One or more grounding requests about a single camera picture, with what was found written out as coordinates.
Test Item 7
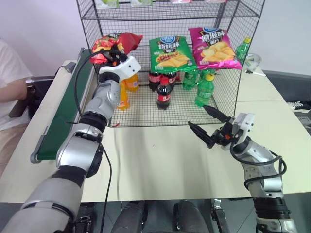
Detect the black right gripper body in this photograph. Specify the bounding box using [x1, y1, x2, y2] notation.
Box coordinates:
[209, 116, 241, 150]

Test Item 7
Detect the grey conveyor motor box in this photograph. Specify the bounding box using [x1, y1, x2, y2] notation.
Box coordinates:
[64, 61, 77, 74]

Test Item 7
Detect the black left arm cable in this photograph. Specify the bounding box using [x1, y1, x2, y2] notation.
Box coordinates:
[74, 49, 113, 233]

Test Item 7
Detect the cola bottle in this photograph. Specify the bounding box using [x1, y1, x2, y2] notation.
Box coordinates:
[167, 71, 180, 86]
[148, 71, 161, 93]
[155, 77, 174, 111]

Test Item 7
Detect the magenta chip bag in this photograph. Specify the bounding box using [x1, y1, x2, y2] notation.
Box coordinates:
[188, 27, 243, 71]

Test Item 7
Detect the grey keyboard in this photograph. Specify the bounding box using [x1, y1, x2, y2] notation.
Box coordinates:
[294, 110, 311, 137]

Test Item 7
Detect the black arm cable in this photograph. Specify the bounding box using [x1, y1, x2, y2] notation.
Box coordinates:
[74, 49, 113, 233]
[229, 142, 288, 188]

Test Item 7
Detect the dark grey side table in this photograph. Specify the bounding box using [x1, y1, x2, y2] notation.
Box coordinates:
[261, 69, 311, 110]

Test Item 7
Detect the red chip bag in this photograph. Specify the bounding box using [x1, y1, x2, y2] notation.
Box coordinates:
[89, 32, 144, 65]

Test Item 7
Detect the green soda bottle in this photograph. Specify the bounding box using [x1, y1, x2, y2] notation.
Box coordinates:
[182, 69, 200, 91]
[235, 37, 252, 63]
[194, 72, 216, 108]

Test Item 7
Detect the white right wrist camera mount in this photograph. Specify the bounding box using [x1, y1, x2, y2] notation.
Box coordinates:
[231, 112, 256, 144]

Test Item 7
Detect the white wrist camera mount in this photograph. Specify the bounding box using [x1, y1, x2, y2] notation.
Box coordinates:
[231, 112, 256, 144]
[99, 55, 142, 80]

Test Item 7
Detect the orange soda bottle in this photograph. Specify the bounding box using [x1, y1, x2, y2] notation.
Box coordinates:
[124, 73, 140, 93]
[116, 81, 130, 111]

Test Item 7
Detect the black wire rack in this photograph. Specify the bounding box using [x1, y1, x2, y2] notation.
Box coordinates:
[75, 0, 266, 129]

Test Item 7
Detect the dark rounded shape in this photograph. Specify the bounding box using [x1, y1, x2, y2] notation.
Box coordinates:
[173, 200, 210, 233]
[112, 200, 147, 233]

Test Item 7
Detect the marker pen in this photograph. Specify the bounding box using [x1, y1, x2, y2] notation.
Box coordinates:
[244, 69, 267, 78]

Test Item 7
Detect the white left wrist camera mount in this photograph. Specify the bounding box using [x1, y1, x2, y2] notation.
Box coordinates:
[99, 55, 142, 80]

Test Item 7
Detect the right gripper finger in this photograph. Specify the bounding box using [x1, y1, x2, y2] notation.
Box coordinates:
[202, 104, 231, 124]
[188, 121, 215, 149]

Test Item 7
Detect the green chip bag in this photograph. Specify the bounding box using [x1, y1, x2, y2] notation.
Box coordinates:
[148, 35, 197, 73]

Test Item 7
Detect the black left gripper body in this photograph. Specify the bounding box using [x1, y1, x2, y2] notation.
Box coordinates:
[106, 47, 129, 67]

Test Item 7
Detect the black chair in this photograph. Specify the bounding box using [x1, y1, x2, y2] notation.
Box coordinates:
[8, 76, 56, 120]

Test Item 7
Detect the black metal bracket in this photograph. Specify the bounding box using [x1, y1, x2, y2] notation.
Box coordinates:
[210, 198, 231, 233]

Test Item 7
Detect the green conveyor belt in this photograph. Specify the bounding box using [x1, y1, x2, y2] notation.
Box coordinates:
[30, 48, 95, 164]

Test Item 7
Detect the person in white shirt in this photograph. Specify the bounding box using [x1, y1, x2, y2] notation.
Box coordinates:
[0, 38, 34, 180]

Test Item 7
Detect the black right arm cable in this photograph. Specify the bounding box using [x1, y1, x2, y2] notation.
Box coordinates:
[229, 142, 288, 188]

